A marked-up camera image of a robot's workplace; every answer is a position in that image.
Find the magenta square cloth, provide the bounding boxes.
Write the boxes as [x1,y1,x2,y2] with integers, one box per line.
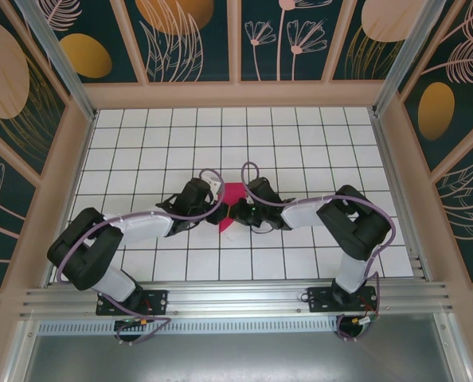
[215,181,248,234]

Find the brushed metal panel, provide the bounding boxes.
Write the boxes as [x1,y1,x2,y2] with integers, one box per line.
[19,333,467,382]

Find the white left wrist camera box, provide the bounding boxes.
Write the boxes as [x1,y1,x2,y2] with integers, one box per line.
[205,177,225,197]

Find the aluminium mounting rail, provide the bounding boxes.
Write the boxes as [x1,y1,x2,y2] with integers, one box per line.
[20,280,455,319]

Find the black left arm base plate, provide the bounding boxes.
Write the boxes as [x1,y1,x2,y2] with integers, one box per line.
[96,289,169,317]

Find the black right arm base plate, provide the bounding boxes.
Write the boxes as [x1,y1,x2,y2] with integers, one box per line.
[307,286,380,314]

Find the slotted grey cable duct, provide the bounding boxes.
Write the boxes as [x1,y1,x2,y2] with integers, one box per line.
[37,320,381,336]

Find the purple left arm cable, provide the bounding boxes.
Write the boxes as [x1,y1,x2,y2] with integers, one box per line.
[57,167,226,345]

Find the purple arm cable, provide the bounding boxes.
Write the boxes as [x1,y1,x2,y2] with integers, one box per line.
[240,161,397,342]
[57,167,226,345]

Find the aluminium side rail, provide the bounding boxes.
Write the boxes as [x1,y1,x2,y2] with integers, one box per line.
[368,106,431,283]

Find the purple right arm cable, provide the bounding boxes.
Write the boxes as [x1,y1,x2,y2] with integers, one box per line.
[240,161,397,342]

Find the aluminium corner post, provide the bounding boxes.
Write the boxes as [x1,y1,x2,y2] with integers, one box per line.
[14,0,99,123]
[371,0,448,119]

